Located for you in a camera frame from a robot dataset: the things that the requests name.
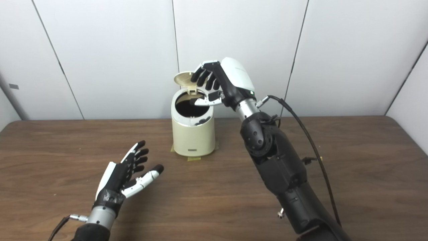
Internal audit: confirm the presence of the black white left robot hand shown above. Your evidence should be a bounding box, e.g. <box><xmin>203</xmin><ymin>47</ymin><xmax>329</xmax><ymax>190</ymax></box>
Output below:
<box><xmin>93</xmin><ymin>140</ymin><xmax>165</xmax><ymax>216</ymax></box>

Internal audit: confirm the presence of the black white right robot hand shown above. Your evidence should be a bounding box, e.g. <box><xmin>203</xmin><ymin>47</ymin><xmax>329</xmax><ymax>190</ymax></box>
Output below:
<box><xmin>189</xmin><ymin>57</ymin><xmax>256</xmax><ymax>111</ymax></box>

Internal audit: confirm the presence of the round cream bin lid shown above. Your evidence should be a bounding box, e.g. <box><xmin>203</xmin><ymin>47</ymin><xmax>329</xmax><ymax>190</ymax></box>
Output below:
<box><xmin>174</xmin><ymin>71</ymin><xmax>198</xmax><ymax>94</ymax></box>

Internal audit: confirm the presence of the cream-colored bin body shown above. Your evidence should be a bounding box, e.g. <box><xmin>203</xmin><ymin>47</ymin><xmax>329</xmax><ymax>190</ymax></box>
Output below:
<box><xmin>171</xmin><ymin>88</ymin><xmax>215</xmax><ymax>157</ymax></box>

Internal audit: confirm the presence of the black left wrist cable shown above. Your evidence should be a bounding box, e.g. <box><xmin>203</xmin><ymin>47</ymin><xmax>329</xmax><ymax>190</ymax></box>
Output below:
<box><xmin>47</xmin><ymin>214</ymin><xmax>89</xmax><ymax>241</ymax></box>

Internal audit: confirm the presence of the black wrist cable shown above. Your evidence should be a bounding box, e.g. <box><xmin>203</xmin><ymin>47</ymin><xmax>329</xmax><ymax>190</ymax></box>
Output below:
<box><xmin>47</xmin><ymin>214</ymin><xmax>89</xmax><ymax>241</ymax></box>
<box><xmin>256</xmin><ymin>95</ymin><xmax>341</xmax><ymax>226</ymax></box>

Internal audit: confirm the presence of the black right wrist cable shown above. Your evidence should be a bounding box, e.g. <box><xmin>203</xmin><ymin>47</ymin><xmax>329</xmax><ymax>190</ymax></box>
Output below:
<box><xmin>256</xmin><ymin>95</ymin><xmax>341</xmax><ymax>226</ymax></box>

